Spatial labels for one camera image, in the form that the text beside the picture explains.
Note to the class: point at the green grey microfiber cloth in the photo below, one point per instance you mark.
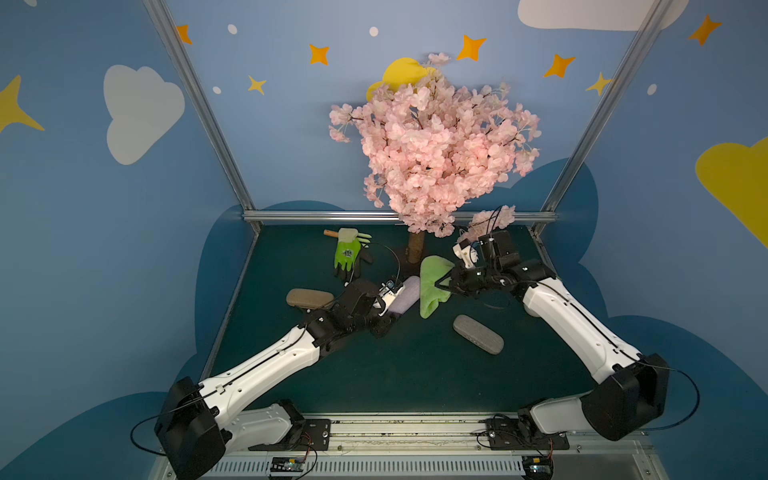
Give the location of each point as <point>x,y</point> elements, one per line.
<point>434,278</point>

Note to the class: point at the green black work glove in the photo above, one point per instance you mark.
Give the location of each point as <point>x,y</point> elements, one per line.
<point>350,243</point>

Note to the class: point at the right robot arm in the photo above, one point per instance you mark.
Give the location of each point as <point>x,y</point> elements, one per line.
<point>631,388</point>

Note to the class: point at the purple eyeglass case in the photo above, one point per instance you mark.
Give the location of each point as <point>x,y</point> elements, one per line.
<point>407,296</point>

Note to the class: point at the pink cherry blossom tree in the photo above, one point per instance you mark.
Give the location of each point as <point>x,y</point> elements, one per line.
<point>432,147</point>

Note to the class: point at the controller board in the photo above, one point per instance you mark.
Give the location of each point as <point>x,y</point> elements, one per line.
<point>537,468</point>
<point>286,466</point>

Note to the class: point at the back aluminium frame bar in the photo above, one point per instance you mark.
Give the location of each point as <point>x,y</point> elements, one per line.
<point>337,217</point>

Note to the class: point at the aluminium frame post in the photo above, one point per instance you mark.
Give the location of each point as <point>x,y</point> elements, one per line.
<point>638,49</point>
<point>165,26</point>

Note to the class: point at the tan eyeglass case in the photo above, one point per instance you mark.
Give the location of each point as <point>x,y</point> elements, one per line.
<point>309,299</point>

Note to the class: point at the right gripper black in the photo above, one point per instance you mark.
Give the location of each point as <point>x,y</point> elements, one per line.
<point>466,279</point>

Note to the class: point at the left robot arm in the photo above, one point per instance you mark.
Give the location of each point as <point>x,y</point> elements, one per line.
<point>199,424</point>

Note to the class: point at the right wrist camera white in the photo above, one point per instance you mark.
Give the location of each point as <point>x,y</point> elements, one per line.
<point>466,253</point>

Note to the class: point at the left aluminium frame post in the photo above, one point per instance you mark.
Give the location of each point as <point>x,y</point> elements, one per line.
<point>165,26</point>

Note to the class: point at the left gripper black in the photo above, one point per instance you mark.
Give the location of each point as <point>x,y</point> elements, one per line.
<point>372,306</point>

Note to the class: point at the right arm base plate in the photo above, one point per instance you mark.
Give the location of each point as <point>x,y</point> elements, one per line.
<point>507,433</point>

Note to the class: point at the right controller board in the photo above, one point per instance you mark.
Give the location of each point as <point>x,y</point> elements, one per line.
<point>537,468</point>

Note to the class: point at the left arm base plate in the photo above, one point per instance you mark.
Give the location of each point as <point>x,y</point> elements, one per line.
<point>313,432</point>

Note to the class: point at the right aluminium frame post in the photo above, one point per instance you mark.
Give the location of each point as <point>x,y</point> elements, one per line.
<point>638,49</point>

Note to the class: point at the left controller board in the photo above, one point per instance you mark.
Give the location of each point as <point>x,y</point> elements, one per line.
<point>286,466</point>

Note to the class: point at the grey eyeglass case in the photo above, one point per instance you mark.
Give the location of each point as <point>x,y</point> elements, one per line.
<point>478,334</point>

